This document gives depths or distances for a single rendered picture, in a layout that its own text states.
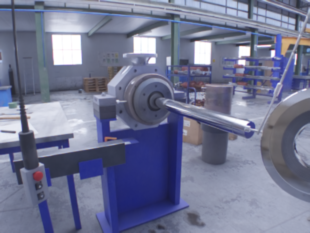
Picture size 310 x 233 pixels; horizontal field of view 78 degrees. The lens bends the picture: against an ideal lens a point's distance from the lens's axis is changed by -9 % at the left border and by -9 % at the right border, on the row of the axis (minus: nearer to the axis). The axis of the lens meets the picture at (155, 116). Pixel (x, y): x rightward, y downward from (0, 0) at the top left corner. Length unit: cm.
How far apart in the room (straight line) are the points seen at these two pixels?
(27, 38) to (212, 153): 1172
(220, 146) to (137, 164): 142
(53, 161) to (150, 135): 90
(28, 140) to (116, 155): 72
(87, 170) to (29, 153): 63
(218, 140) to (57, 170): 216
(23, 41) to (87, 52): 351
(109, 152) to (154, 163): 75
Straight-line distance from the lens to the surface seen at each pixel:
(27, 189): 75
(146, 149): 185
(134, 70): 157
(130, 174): 188
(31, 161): 71
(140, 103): 140
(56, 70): 1295
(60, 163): 125
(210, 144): 293
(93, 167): 128
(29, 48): 1303
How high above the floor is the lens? 133
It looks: 14 degrees down
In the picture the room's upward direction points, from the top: straight up
